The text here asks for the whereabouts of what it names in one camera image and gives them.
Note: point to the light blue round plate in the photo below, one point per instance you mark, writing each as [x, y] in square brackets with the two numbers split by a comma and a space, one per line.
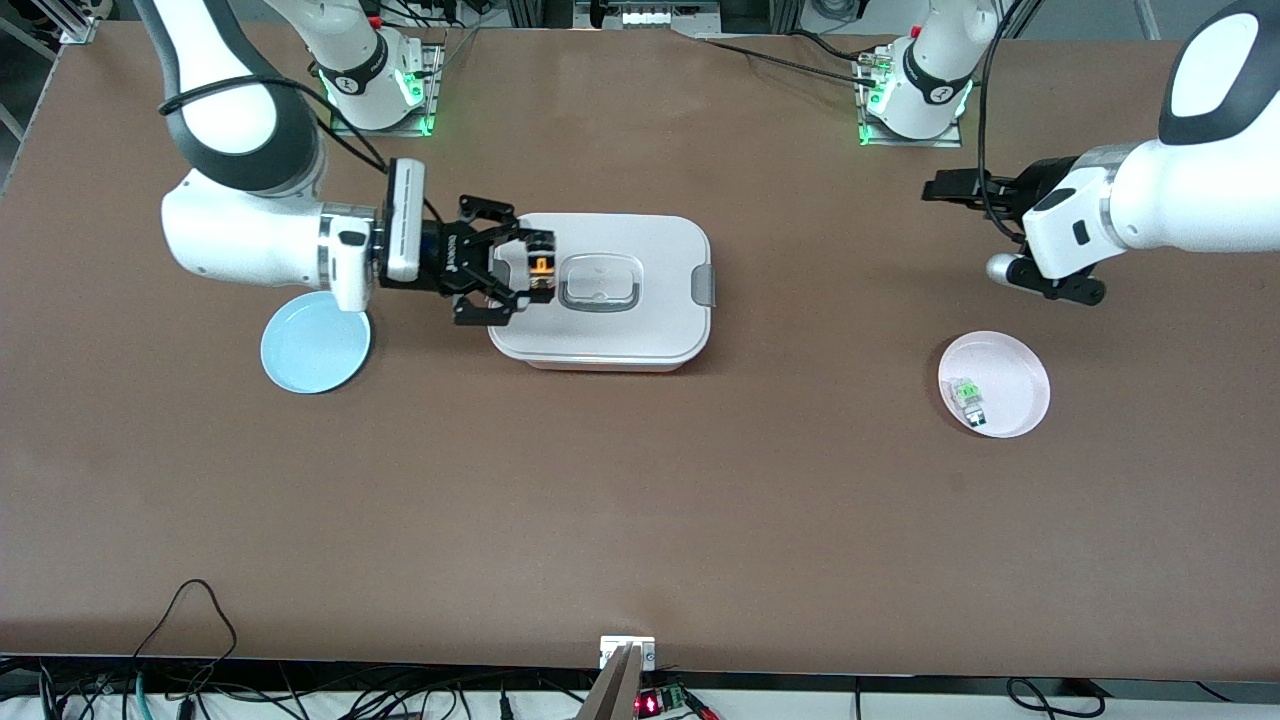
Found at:
[310, 350]

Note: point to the aluminium frame profile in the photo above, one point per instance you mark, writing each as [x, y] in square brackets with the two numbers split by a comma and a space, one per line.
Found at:
[70, 25]

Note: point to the pale pink round plate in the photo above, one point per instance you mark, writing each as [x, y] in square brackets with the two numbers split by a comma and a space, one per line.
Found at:
[1015, 375]

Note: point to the green and clear switch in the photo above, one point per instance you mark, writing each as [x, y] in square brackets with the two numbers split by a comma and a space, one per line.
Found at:
[968, 398]

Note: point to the circuit board with red display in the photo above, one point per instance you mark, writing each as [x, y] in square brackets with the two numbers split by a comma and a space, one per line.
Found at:
[650, 705]

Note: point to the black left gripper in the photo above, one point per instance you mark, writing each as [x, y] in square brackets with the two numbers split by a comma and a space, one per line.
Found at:
[1034, 184]

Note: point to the aluminium camera support bar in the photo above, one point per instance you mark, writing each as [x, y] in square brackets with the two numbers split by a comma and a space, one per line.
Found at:
[612, 695]

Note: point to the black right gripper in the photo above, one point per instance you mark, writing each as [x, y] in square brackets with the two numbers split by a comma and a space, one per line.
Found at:
[446, 258]

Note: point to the orange and black switch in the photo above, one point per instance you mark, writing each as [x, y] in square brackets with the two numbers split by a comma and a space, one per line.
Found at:
[542, 266]

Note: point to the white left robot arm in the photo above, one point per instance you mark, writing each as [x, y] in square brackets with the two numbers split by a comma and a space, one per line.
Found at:
[1180, 200]

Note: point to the white lidded box grey clips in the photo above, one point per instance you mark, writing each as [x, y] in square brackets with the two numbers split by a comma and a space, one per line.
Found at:
[600, 330]

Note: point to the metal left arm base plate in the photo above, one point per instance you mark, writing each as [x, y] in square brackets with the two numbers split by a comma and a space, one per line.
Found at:
[940, 142]

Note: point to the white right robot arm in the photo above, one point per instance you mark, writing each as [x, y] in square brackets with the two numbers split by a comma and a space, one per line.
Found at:
[240, 240]

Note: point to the small white mounting plate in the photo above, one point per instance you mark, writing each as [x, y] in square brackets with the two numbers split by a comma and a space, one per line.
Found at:
[612, 650]

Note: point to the black device with white light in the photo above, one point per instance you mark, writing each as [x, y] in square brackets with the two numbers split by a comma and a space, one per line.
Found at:
[650, 16]

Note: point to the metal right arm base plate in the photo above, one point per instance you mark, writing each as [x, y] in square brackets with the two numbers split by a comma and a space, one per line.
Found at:
[433, 90]

